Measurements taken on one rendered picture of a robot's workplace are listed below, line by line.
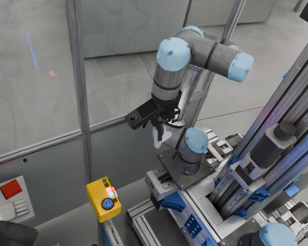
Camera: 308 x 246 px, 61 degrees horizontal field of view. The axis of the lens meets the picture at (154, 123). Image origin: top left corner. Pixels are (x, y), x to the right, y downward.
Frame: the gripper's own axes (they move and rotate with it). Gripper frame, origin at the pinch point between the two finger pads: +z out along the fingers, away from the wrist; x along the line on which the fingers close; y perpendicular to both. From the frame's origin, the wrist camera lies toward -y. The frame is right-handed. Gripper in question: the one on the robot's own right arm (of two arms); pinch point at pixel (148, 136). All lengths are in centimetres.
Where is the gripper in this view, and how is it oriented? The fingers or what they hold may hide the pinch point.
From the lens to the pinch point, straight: 87.8
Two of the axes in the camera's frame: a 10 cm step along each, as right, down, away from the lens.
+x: -5.0, -7.1, 4.9
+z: -1.4, 6.3, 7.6
